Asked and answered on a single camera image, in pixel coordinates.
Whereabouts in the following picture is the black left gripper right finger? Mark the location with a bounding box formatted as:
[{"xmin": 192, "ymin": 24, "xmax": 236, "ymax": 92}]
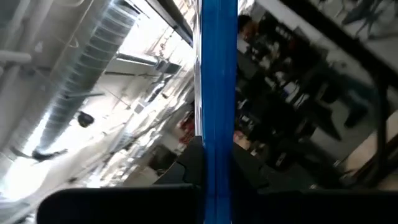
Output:
[{"xmin": 233, "ymin": 142, "xmax": 398, "ymax": 224}]

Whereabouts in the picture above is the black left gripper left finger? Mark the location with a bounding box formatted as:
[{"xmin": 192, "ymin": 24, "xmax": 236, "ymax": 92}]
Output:
[{"xmin": 36, "ymin": 136, "xmax": 205, "ymax": 224}]

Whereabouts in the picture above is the blue plastic jewel case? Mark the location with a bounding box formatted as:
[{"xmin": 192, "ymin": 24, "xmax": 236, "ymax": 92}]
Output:
[{"xmin": 194, "ymin": 0, "xmax": 239, "ymax": 224}]

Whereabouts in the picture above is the person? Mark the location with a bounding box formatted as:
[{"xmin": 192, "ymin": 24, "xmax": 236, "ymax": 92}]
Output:
[{"xmin": 238, "ymin": 14, "xmax": 261, "ymax": 55}]

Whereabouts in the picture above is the silver ventilation duct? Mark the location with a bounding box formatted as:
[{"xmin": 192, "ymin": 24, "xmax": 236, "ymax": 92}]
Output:
[{"xmin": 34, "ymin": 0, "xmax": 137, "ymax": 152}]

